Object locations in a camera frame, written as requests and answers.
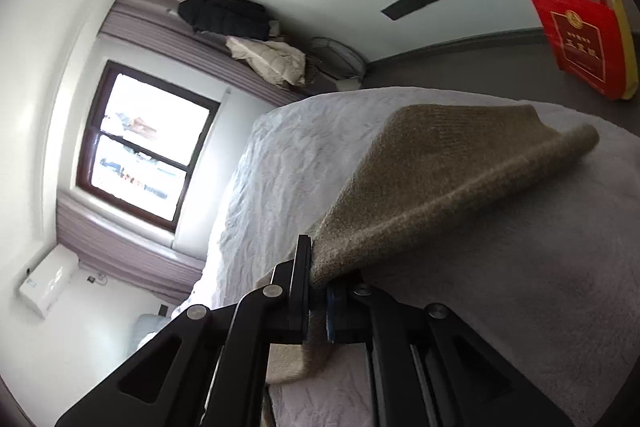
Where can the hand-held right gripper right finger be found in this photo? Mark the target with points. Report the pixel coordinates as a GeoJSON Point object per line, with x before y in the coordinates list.
{"type": "Point", "coordinates": [332, 312]}

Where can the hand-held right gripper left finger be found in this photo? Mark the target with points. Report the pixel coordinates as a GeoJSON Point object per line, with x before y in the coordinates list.
{"type": "Point", "coordinates": [299, 292]}

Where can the brown knit sweater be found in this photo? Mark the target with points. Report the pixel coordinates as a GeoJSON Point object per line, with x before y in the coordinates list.
{"type": "Point", "coordinates": [425, 167]}

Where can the white embossed bedspread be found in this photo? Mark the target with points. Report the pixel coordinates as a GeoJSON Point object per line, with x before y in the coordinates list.
{"type": "Point", "coordinates": [300, 147]}

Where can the white pillow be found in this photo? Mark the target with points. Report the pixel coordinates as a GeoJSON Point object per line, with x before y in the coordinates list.
{"type": "Point", "coordinates": [150, 329]}

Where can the grey pleated curtain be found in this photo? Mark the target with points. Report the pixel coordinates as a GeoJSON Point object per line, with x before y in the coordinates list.
{"type": "Point", "coordinates": [150, 24]}
{"type": "Point", "coordinates": [125, 252]}

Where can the dark framed window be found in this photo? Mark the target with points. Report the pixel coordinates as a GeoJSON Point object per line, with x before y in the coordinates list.
{"type": "Point", "coordinates": [145, 142]}

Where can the beige jacket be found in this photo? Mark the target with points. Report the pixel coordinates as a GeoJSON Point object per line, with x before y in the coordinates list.
{"type": "Point", "coordinates": [272, 59]}

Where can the round floor fan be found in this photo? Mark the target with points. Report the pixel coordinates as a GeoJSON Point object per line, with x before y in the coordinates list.
{"type": "Point", "coordinates": [337, 57]}

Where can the white air conditioner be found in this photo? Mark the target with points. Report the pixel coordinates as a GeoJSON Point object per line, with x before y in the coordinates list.
{"type": "Point", "coordinates": [47, 279]}

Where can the black jacket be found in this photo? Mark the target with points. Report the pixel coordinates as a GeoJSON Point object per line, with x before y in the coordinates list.
{"type": "Point", "coordinates": [225, 14]}

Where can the red and yellow bag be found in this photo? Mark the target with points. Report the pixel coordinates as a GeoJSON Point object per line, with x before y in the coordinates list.
{"type": "Point", "coordinates": [580, 32]}

